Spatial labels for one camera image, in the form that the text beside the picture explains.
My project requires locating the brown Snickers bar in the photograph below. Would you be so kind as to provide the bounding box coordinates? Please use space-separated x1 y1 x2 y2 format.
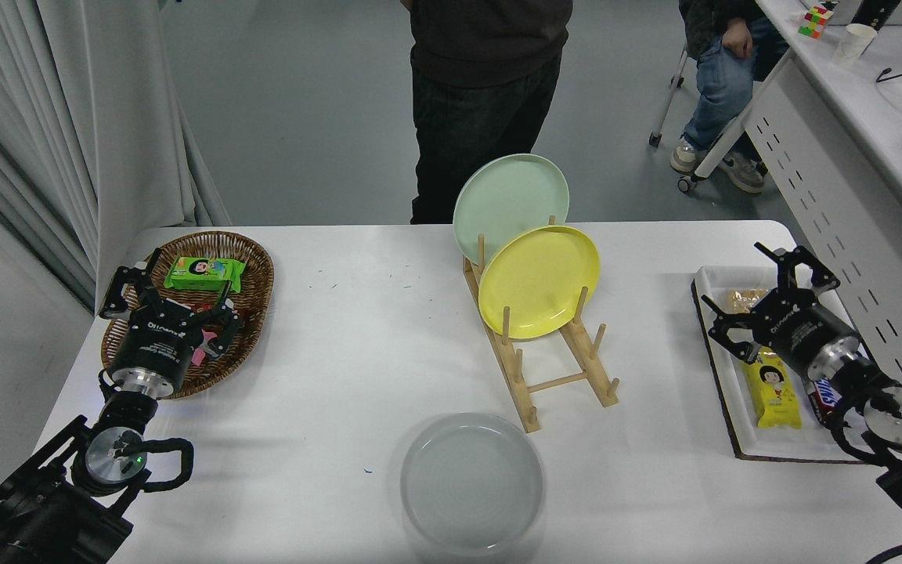
805 378 843 428

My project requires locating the seated person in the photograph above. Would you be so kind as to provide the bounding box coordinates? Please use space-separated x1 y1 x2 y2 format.
670 0 792 195

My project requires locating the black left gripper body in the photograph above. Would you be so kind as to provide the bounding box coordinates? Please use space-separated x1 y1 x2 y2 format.
110 305 204 380

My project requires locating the green snack pack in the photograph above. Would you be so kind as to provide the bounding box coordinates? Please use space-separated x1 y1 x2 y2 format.
164 255 247 294

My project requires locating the pale green plate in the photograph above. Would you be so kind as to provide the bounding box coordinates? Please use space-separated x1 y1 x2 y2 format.
453 154 571 263

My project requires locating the wooden plate rack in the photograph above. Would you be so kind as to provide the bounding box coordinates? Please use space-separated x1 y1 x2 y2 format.
463 213 621 433

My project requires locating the standing person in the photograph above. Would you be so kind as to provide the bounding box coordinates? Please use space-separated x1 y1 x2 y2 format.
400 0 574 226

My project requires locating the grey plate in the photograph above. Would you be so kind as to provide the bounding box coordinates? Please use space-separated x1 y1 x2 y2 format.
400 414 544 557

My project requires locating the white wheeled chair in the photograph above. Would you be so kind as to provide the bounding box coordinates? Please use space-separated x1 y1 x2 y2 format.
649 47 792 195

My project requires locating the seated person's hand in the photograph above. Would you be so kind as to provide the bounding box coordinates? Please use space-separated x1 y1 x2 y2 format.
722 16 756 59

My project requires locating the clear nut bar packet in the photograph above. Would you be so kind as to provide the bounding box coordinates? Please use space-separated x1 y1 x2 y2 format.
725 288 771 316

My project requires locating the white tray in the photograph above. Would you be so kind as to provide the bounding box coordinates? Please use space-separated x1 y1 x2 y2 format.
692 266 902 461

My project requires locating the black desk object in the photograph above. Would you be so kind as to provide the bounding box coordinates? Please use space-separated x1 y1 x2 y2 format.
850 0 902 31

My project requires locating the grey curtain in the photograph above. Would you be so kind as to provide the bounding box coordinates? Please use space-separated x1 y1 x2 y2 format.
0 0 233 314

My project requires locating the yellow snack bar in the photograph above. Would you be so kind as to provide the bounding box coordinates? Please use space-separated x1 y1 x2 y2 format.
741 351 803 429

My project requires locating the colourful puzzle cube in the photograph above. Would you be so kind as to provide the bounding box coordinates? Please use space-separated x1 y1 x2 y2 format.
798 6 835 38

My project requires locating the brown wicker basket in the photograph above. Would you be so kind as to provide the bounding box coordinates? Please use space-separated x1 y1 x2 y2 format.
101 230 276 400

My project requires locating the pink wrapper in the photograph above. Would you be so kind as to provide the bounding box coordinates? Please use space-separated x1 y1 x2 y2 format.
191 329 221 367

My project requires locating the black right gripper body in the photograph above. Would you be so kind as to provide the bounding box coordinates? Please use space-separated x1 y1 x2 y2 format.
756 296 859 377

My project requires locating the white paper cup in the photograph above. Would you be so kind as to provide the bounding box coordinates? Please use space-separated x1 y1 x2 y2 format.
833 23 879 63

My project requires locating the white perforated side desk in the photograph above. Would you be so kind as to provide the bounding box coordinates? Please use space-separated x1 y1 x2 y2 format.
741 0 902 455

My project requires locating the yellow plate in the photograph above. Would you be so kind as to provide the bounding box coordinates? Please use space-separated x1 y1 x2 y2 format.
478 226 601 341

